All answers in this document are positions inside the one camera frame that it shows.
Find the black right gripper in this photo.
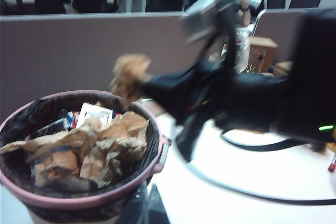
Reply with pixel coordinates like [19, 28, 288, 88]
[139, 58, 292, 162]

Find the brown paper ball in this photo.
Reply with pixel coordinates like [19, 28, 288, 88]
[109, 54, 152, 110]
[78, 111, 150, 188]

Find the black plastic trash bag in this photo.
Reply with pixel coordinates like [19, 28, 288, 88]
[0, 94, 169, 224]

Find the white card in bin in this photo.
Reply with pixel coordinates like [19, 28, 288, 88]
[76, 102, 114, 128]

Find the white plastic jar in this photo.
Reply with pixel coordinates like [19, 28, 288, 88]
[233, 27, 254, 72]

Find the brown cardboard box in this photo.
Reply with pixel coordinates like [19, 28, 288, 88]
[248, 36, 279, 72]

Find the dark plastic wrapper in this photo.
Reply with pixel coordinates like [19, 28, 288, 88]
[34, 116, 69, 138]

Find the crumpled brown paper piece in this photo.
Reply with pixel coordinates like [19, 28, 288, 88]
[0, 125, 98, 162]

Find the grey fabric desk divider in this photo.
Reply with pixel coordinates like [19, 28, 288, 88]
[0, 11, 190, 104]
[251, 8, 336, 65]

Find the crumpled orange brown paper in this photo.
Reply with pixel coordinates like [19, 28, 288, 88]
[34, 150, 79, 188]

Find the small red item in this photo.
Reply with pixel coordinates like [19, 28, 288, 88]
[327, 154, 336, 174]

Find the black camera cable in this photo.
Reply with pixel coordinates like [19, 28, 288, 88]
[224, 22, 238, 78]

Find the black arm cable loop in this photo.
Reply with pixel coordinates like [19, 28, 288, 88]
[220, 128, 316, 153]

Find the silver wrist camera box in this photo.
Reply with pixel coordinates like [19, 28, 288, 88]
[181, 0, 238, 45]

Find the grey cable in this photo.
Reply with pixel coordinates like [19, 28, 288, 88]
[181, 153, 336, 207]

